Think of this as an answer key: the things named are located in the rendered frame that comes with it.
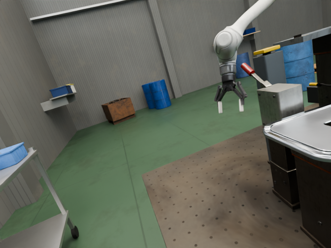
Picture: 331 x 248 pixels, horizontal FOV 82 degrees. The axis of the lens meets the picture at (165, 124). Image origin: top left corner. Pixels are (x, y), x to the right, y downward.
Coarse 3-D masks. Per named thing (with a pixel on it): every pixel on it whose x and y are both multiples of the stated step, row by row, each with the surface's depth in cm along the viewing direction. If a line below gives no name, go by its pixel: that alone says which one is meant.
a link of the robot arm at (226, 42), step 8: (264, 0) 93; (272, 0) 95; (256, 8) 90; (264, 8) 93; (248, 16) 88; (256, 16) 91; (240, 24) 88; (248, 24) 90; (224, 32) 85; (232, 32) 85; (240, 32) 88; (216, 40) 88; (224, 40) 86; (232, 40) 85; (240, 40) 90; (216, 48) 90; (224, 48) 87; (232, 48) 88; (224, 56) 93; (232, 56) 99
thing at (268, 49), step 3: (276, 45) 64; (279, 45) 63; (267, 48) 63; (270, 48) 62; (273, 48) 63; (276, 48) 63; (279, 48) 63; (258, 51) 65; (261, 51) 64; (264, 51) 62; (267, 51) 63; (270, 51) 65; (255, 54) 67; (258, 54) 66; (264, 54) 65; (267, 54) 65
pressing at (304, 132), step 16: (304, 112) 44; (320, 112) 43; (272, 128) 42; (288, 128) 40; (304, 128) 38; (320, 128) 36; (288, 144) 35; (304, 144) 33; (320, 144) 32; (320, 160) 29
